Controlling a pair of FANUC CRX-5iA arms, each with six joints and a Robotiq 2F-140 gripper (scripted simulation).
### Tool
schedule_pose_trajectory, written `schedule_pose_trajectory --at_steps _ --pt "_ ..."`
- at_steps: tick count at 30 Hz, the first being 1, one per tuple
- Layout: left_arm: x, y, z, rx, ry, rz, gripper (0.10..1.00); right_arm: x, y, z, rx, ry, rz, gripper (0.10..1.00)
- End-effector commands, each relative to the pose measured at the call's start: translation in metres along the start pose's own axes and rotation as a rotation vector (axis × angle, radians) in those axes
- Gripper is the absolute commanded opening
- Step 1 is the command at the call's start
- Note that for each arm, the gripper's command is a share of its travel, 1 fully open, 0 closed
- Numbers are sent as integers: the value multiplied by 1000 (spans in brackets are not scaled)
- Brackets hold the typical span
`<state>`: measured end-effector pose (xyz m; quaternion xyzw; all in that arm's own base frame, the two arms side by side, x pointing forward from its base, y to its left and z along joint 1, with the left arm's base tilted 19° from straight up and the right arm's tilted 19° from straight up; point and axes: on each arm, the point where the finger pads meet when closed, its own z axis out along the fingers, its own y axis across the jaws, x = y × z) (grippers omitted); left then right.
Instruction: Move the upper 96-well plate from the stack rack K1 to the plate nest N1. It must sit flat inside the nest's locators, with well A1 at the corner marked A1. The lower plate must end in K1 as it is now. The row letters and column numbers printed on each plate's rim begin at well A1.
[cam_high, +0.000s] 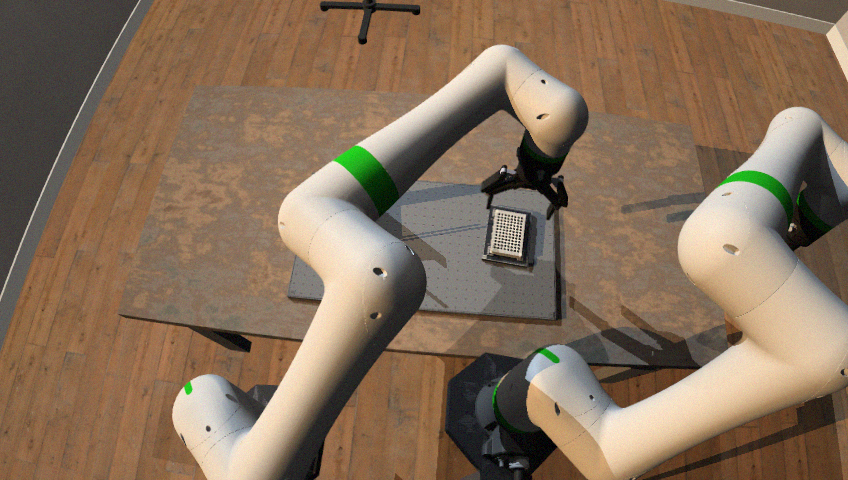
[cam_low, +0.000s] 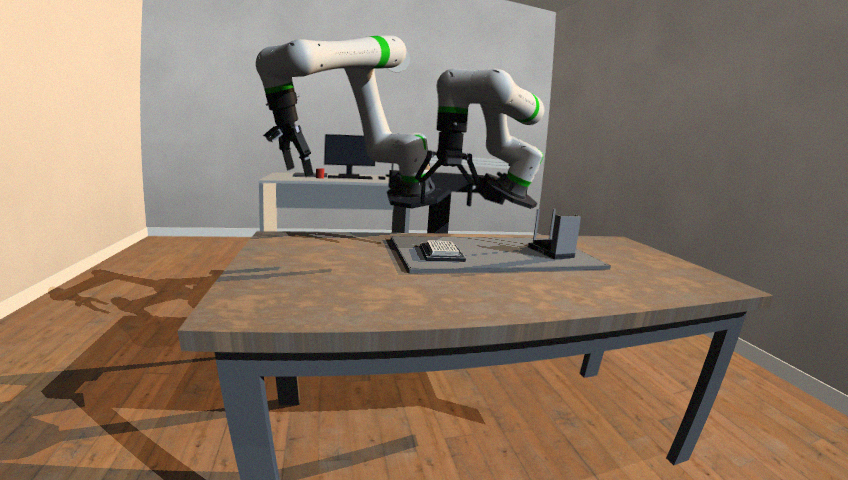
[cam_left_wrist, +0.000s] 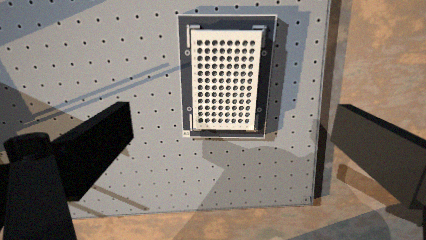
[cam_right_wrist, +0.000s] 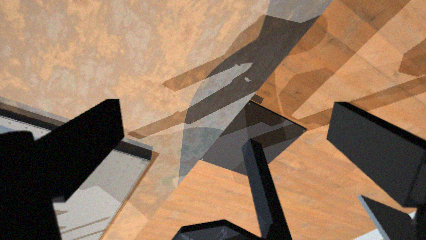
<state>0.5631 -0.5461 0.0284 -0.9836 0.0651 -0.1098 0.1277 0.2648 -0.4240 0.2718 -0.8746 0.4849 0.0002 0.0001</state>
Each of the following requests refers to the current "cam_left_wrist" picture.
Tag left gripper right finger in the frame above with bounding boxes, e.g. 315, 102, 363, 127
330, 104, 426, 240

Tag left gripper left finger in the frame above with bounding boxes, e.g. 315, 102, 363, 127
0, 101, 134, 240

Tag white well plate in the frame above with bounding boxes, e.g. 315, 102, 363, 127
191, 30, 262, 130

